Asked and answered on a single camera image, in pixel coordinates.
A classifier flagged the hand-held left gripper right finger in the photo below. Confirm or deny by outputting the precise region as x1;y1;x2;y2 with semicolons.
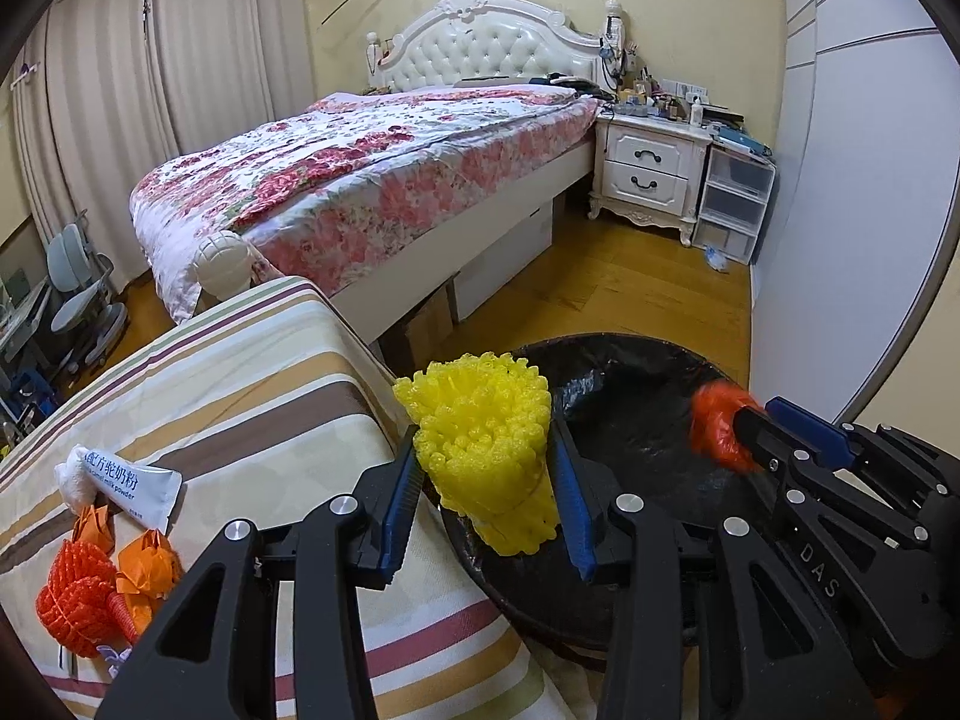
551;420;878;720

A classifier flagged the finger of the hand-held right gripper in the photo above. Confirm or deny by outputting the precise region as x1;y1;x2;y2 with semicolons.
731;405;811;482
765;396;872;470

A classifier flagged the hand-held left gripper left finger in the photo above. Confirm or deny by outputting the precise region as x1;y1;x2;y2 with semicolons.
96;427;425;720

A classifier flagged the orange plastic bag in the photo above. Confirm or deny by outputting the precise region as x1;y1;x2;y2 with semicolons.
690;381;762;475

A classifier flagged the yellow foam fruit net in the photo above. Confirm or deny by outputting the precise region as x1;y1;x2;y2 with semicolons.
394;352;560;557

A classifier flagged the black lined waste bin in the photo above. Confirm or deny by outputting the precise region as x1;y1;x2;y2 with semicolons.
439;331;758;665

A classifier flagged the orange paper piece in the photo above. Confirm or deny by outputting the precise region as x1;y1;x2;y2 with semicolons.
71;504;117;552
116;529;185;627

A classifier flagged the orange foam fruit net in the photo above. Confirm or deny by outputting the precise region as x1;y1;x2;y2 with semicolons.
36;540;143;661

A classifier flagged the brown cardboard box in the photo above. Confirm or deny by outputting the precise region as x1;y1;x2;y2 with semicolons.
379;281;458;368

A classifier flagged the striped blanket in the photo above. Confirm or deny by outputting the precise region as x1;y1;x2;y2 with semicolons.
0;276;571;720

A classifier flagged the clear plastic drawer unit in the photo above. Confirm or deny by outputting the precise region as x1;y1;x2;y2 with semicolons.
694;141;777;265

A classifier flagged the white storage box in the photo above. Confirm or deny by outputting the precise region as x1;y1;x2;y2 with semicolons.
454;195;556;320

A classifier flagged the white printed sachet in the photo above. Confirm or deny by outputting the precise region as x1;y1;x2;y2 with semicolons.
75;444;185;533

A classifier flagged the white wardrobe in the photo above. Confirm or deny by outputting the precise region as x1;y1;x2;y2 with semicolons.
750;0;960;421

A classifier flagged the blue flat box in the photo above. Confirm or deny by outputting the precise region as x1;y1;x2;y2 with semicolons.
712;127;773;158

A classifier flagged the white nightstand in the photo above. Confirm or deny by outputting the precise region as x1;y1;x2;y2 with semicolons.
587;114;713;245

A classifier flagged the white crumpled tissue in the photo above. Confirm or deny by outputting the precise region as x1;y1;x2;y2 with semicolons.
54;461;98;515

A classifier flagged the small pale plastic scrap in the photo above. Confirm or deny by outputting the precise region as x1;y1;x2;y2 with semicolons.
94;641;132;683

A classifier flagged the floral quilt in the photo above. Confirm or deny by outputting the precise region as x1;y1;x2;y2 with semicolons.
129;86;601;323

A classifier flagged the clutter of small items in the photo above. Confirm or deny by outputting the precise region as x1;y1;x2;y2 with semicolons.
600;60;743;125

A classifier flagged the blue plastic stool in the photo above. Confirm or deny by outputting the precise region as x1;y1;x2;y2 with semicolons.
7;367;53;428

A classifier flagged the grey desk chair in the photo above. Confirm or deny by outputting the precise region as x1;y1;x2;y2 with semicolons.
45;221;128;376

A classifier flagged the white desk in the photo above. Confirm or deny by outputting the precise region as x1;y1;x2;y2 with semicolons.
0;270;53;368

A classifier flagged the white bed with tufted headboard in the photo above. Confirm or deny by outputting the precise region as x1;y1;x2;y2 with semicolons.
191;0;627;342

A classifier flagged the beige curtain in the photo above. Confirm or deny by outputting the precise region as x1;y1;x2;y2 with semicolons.
15;0;181;293
142;0;316;158

